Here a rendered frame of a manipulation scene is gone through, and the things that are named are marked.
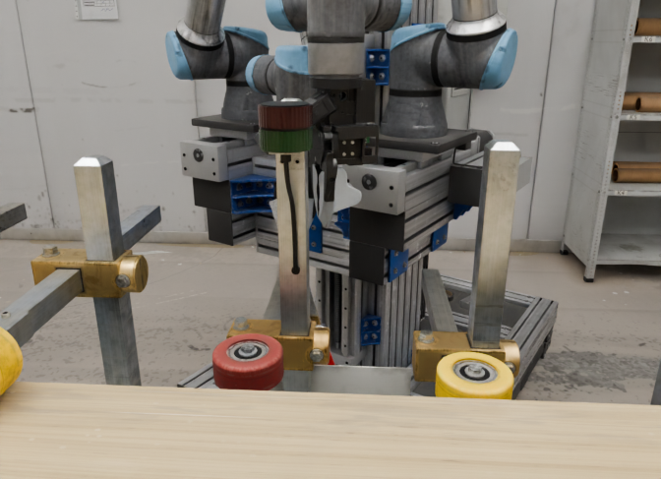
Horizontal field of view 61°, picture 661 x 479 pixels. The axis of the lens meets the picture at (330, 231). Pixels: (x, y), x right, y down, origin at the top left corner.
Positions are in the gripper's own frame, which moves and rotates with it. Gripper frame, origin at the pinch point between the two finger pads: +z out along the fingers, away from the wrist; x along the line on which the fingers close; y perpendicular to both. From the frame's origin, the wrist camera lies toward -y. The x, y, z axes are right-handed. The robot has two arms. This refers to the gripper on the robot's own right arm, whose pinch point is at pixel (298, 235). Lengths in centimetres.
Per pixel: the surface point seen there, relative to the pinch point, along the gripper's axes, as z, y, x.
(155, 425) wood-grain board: -2, -61, 6
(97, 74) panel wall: -17, 228, 144
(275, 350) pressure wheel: -3.0, -47.9, -3.0
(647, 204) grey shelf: 55, 224, -180
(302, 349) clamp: 2.4, -38.6, -4.9
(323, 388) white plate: 11.4, -34.0, -7.3
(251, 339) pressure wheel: -2.9, -45.6, 0.3
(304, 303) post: -4.0, -37.9, -5.2
